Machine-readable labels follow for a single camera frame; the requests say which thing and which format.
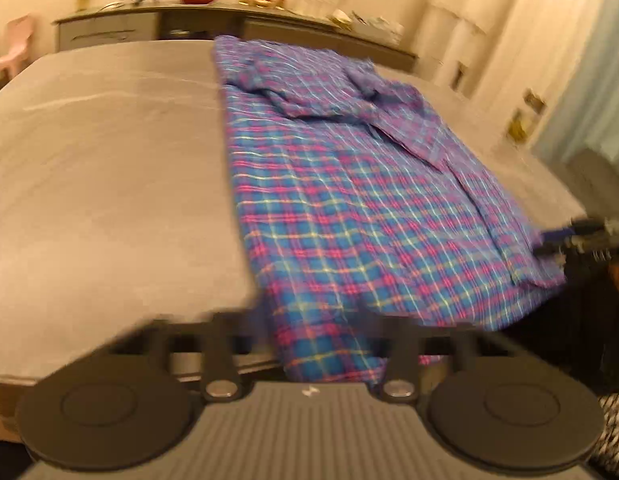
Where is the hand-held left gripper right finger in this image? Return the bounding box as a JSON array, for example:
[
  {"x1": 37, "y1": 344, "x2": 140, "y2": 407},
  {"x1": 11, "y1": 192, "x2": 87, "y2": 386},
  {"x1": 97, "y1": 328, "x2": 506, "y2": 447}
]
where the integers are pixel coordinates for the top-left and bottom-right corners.
[{"x1": 360, "y1": 311, "x2": 486, "y2": 404}]

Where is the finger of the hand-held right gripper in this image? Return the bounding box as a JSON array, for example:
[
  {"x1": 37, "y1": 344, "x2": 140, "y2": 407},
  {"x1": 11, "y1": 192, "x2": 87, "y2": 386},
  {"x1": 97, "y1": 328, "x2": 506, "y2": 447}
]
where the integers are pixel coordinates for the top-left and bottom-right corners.
[
  {"x1": 533, "y1": 242, "x2": 573, "y2": 258},
  {"x1": 541, "y1": 226, "x2": 581, "y2": 242}
]

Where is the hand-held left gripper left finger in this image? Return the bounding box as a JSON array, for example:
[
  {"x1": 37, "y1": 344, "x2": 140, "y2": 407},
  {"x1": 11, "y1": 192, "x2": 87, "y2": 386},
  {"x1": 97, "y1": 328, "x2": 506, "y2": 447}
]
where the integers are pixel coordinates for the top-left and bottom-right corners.
[{"x1": 138, "y1": 310, "x2": 263, "y2": 403}]

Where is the blue pink plaid shirt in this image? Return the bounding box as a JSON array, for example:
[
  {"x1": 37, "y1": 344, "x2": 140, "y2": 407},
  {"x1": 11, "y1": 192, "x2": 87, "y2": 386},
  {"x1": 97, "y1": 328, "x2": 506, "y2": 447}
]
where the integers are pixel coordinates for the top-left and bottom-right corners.
[{"x1": 212, "y1": 35, "x2": 571, "y2": 387}]

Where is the black white patterned cloth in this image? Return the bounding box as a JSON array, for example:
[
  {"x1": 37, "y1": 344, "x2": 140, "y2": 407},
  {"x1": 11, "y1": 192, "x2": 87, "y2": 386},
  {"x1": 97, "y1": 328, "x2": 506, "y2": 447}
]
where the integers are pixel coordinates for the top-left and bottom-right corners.
[{"x1": 587, "y1": 392, "x2": 619, "y2": 477}]

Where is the white curtain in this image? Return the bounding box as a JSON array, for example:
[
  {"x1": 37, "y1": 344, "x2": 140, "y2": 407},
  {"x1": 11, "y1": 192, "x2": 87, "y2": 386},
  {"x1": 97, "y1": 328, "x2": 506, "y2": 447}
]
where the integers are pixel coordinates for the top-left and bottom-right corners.
[{"x1": 428, "y1": 0, "x2": 619, "y2": 153}]

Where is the grey sideboard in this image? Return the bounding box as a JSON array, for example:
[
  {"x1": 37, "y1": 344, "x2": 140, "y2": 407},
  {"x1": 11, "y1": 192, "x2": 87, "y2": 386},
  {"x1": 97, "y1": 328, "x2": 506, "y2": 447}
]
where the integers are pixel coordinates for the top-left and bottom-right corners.
[{"x1": 53, "y1": 4, "x2": 419, "y2": 74}]

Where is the pink plastic chair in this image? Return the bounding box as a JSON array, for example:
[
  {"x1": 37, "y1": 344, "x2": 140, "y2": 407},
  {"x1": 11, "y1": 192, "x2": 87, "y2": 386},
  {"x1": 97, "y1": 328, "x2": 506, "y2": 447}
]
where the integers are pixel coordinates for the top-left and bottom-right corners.
[{"x1": 0, "y1": 16, "x2": 36, "y2": 88}]

